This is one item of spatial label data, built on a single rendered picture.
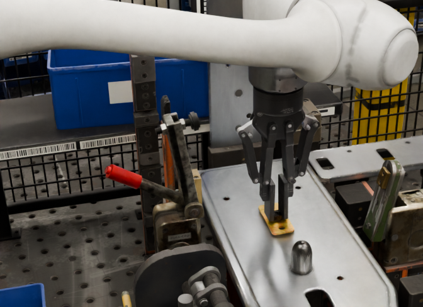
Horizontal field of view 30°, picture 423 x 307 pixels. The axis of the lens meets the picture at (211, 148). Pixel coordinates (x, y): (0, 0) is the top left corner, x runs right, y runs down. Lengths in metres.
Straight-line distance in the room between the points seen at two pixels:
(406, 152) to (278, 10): 0.56
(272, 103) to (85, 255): 0.74
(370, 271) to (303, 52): 0.41
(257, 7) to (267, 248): 0.39
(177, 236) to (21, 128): 0.48
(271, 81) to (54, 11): 0.36
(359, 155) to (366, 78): 0.55
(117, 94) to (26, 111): 0.22
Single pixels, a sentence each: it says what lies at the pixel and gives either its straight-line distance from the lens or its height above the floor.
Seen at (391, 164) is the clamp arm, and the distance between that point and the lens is 1.25.
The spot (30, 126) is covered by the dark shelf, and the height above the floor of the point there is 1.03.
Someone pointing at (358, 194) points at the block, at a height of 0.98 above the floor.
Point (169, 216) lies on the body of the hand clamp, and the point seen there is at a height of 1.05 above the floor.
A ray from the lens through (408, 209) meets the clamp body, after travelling 1.29.
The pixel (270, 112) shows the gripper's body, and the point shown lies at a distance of 1.16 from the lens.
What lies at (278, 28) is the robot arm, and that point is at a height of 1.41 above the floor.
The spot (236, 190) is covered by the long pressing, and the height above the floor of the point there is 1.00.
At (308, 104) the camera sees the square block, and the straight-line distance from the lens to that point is 1.55.
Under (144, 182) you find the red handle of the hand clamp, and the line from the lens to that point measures 1.20.
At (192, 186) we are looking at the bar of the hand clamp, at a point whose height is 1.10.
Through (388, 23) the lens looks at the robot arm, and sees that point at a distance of 0.96.
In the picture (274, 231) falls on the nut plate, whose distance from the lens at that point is 1.27.
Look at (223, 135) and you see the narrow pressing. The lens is 1.51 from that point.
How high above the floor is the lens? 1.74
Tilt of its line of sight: 29 degrees down
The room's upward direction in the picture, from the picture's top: 2 degrees counter-clockwise
